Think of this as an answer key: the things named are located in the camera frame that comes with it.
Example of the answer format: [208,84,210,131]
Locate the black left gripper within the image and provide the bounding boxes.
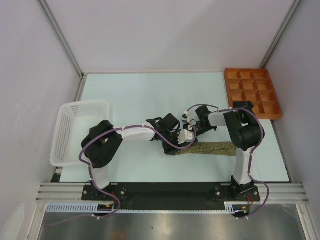
[160,129,184,156]

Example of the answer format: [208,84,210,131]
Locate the olive gold patterned tie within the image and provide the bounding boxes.
[175,142,237,157]

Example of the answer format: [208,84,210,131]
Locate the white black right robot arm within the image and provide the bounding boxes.
[195,101,265,201]

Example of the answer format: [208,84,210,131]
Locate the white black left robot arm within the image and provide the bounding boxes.
[81,113,188,200]

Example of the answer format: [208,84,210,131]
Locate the dark rolled tie in tray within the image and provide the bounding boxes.
[233,101,255,109]

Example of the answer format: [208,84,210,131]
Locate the orange compartment tray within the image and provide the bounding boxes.
[224,68,283,120]

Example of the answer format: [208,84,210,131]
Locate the white perforated plastic basket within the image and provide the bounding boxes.
[49,100,110,167]

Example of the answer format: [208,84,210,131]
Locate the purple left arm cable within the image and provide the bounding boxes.
[49,123,197,226]

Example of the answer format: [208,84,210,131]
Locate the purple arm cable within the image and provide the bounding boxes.
[183,104,270,221]
[49,123,197,226]

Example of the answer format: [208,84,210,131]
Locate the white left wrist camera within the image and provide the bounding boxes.
[177,125,196,145]

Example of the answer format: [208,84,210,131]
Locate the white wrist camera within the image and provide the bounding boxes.
[177,125,196,145]
[181,111,191,124]

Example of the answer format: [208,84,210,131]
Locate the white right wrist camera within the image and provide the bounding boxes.
[181,111,191,124]

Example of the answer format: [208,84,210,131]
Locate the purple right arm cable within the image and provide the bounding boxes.
[183,104,270,221]

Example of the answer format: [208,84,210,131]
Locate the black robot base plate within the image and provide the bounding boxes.
[81,182,261,202]

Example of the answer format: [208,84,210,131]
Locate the aluminium front frame rail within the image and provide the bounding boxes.
[36,182,308,204]

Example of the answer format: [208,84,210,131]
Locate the white slotted cable duct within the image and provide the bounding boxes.
[46,203,114,213]

